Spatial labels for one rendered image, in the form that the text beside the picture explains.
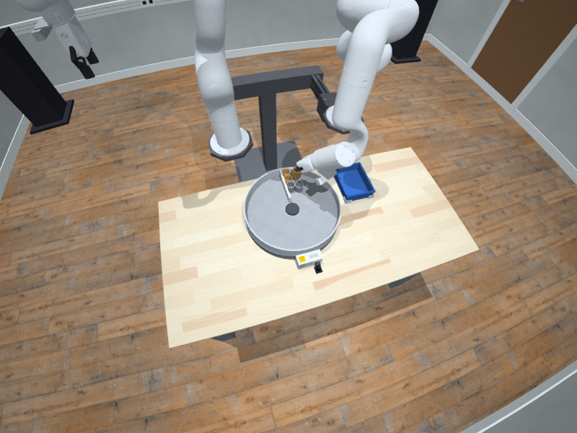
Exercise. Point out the blue shallow tray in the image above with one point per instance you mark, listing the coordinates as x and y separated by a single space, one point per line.
352 180

